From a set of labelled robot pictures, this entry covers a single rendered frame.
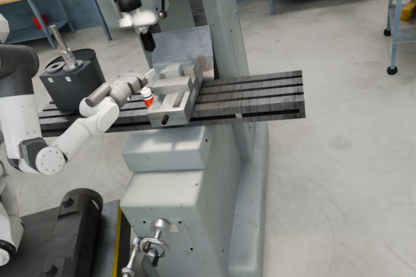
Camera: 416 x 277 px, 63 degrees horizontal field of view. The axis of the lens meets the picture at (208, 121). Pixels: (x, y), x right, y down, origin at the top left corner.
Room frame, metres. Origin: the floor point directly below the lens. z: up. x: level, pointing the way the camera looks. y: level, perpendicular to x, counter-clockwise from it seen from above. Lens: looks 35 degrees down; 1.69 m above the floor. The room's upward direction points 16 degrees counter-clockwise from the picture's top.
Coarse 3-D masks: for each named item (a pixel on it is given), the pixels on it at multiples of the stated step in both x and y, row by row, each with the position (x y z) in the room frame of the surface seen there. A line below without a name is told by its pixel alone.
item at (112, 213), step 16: (112, 208) 1.30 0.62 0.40; (112, 224) 1.19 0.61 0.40; (128, 224) 1.30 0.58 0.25; (96, 240) 1.12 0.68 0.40; (112, 240) 1.09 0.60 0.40; (128, 240) 1.20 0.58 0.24; (96, 256) 1.03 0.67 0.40; (112, 256) 1.00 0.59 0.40; (128, 256) 1.11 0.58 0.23; (96, 272) 0.94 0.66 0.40; (112, 272) 0.92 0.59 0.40
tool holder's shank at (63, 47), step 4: (52, 28) 1.44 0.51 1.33; (56, 28) 1.45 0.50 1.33; (56, 32) 1.44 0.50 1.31; (56, 36) 1.44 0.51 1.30; (60, 36) 1.45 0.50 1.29; (60, 40) 1.44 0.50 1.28; (60, 44) 1.44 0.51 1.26; (64, 44) 1.45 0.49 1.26; (60, 48) 1.44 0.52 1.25; (64, 48) 1.44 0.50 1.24
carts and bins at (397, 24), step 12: (396, 12) 2.33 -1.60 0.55; (408, 12) 2.59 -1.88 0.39; (396, 24) 2.33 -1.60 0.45; (408, 24) 2.54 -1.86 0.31; (396, 36) 2.32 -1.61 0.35; (408, 36) 2.34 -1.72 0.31; (396, 48) 2.32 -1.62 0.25; (60, 60) 3.22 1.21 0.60; (84, 60) 3.26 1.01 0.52; (96, 60) 3.02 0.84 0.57; (396, 72) 2.31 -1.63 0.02
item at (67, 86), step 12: (48, 72) 1.46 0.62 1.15; (60, 72) 1.44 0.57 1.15; (72, 72) 1.40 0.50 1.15; (84, 72) 1.41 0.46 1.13; (96, 72) 1.47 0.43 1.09; (48, 84) 1.46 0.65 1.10; (60, 84) 1.43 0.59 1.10; (72, 84) 1.40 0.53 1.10; (84, 84) 1.38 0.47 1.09; (96, 84) 1.44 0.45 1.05; (60, 96) 1.44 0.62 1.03; (72, 96) 1.41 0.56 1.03; (84, 96) 1.38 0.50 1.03; (60, 108) 1.46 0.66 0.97; (72, 108) 1.43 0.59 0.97
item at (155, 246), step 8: (152, 224) 0.87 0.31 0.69; (160, 224) 0.86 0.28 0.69; (168, 224) 0.87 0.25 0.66; (152, 232) 0.86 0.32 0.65; (160, 232) 0.84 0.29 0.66; (144, 240) 0.79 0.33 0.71; (152, 240) 0.78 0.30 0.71; (160, 240) 0.78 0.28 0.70; (144, 248) 0.75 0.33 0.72; (152, 248) 0.78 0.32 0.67; (160, 248) 0.78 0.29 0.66; (168, 248) 0.77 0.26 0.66; (152, 256) 0.78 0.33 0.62; (160, 256) 0.77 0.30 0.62; (152, 264) 0.75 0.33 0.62
